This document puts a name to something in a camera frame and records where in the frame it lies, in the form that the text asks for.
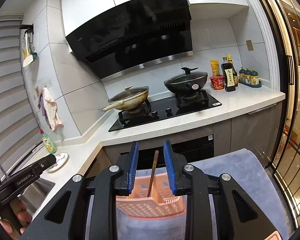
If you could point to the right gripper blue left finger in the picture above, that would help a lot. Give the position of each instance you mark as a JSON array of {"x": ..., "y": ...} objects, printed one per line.
[{"x": 132, "y": 165}]

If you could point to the black range hood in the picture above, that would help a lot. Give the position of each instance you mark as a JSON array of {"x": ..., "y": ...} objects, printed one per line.
[{"x": 133, "y": 35}]

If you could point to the steel kitchen sink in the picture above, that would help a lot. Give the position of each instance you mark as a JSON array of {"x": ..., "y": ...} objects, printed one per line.
[{"x": 34, "y": 195}]

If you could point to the glass grid sliding door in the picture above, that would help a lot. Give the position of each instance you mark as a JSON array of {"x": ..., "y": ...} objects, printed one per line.
[{"x": 284, "y": 19}]

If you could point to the black wok with lid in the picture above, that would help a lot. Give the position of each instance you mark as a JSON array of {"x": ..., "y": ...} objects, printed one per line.
[{"x": 188, "y": 83}]

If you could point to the red instant noodle cup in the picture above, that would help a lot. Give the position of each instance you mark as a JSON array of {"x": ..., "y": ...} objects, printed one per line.
[{"x": 217, "y": 82}]

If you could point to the black gas hob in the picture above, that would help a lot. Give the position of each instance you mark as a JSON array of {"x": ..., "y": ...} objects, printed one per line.
[{"x": 164, "y": 109}]

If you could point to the pink hanging cloth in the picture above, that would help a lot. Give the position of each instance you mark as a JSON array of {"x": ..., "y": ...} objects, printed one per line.
[{"x": 51, "y": 110}]

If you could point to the grey-blue fleece table mat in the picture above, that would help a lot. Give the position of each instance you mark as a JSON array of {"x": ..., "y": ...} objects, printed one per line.
[{"x": 226, "y": 197}]

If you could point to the pink perforated utensil holder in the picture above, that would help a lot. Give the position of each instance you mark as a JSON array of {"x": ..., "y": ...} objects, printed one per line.
[{"x": 160, "y": 203}]

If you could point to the brown chopstick gold band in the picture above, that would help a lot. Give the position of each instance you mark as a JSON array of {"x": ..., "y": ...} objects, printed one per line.
[{"x": 153, "y": 172}]

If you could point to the yellow snack packet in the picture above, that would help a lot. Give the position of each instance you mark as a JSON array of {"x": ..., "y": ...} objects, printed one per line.
[{"x": 215, "y": 68}]

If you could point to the person's left hand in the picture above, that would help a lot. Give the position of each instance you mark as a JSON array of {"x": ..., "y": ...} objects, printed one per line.
[{"x": 20, "y": 212}]

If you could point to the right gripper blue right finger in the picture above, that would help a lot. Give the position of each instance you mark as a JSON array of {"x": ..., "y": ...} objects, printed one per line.
[{"x": 171, "y": 167}]

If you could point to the hanging utensil rack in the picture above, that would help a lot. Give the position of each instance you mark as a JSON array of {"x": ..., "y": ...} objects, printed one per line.
[{"x": 27, "y": 48}]

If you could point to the purple hanging cloth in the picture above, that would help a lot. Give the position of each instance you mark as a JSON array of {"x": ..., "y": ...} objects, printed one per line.
[{"x": 41, "y": 104}]

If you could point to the window roller blind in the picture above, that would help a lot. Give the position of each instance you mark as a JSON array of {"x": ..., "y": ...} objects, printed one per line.
[{"x": 19, "y": 131}]

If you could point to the patterned ceramic plate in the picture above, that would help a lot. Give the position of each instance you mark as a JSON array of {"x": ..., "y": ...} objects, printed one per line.
[{"x": 61, "y": 159}]

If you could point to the spice jar tray set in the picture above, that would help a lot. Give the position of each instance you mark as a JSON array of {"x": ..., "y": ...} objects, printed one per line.
[{"x": 249, "y": 77}]

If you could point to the green dish soap bottle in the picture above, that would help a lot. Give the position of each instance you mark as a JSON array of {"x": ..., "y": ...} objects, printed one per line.
[{"x": 49, "y": 145}]

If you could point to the yellow-capped sauce bottle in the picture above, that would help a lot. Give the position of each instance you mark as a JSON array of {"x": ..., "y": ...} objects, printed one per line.
[{"x": 233, "y": 70}]

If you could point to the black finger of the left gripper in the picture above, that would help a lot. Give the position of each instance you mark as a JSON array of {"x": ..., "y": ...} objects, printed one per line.
[{"x": 23, "y": 178}]

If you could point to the dark soy sauce bottle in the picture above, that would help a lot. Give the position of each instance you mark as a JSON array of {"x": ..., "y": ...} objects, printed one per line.
[{"x": 229, "y": 82}]

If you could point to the beige wok with glass lid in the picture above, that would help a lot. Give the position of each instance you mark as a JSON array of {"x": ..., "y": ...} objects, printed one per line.
[{"x": 128, "y": 99}]

